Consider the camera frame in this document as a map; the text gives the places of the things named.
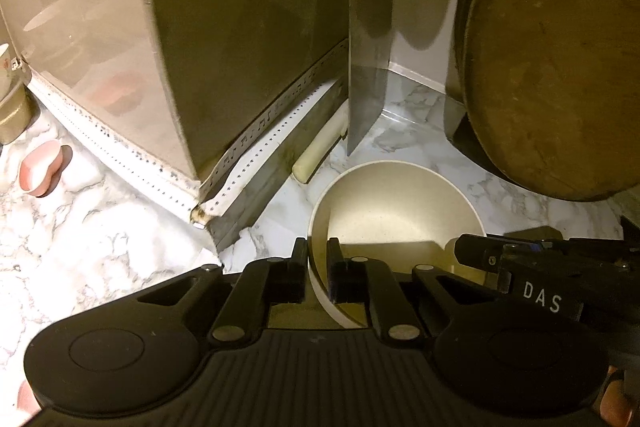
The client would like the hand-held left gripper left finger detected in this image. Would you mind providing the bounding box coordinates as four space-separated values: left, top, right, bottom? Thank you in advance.
137 237 309 344

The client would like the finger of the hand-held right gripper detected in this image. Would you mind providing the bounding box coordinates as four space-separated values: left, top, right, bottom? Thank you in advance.
453 233 626 280

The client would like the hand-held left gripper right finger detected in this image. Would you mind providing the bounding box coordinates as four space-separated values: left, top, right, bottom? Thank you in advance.
326 238 497 344

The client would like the cream bowl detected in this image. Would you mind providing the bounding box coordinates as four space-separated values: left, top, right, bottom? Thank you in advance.
307 160 487 329

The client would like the person's right hand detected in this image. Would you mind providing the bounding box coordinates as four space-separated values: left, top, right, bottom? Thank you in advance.
599 369 634 427

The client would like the white rolling pin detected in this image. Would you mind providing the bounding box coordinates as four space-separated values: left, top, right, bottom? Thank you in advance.
292 111 349 184

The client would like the round wooden cutting board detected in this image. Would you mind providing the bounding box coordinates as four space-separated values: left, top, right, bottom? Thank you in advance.
445 0 640 202

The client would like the steel cleaver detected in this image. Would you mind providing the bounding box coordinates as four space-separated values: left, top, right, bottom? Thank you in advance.
338 0 396 156

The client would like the small pink heart dish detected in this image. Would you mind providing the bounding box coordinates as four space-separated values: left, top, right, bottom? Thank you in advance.
19 139 66 198

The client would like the beige bowl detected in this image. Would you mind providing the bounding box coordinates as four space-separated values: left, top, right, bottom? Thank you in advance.
0 79 40 146

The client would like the white floral bowl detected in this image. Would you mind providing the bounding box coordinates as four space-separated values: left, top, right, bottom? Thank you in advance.
0 42 13 104

